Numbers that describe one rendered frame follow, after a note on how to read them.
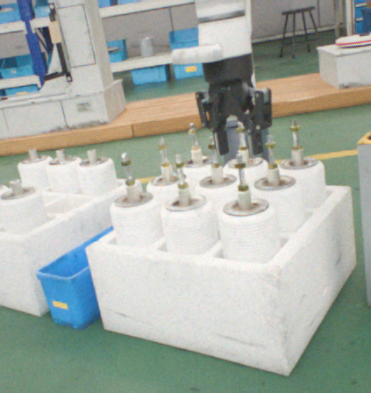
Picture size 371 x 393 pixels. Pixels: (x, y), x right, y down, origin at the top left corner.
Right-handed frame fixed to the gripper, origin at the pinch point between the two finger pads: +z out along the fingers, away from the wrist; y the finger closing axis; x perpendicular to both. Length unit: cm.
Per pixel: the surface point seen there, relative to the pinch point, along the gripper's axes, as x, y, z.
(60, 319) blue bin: 20, 38, 34
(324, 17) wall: -719, 459, 14
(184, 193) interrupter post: 3.7, 10.5, 7.9
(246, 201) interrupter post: 0.6, -0.9, 8.7
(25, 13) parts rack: -204, 461, -50
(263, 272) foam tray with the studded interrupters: 5.8, -7.4, 17.3
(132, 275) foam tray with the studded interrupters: 12.7, 17.9, 21.7
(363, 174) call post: -19.0, -10.0, 9.3
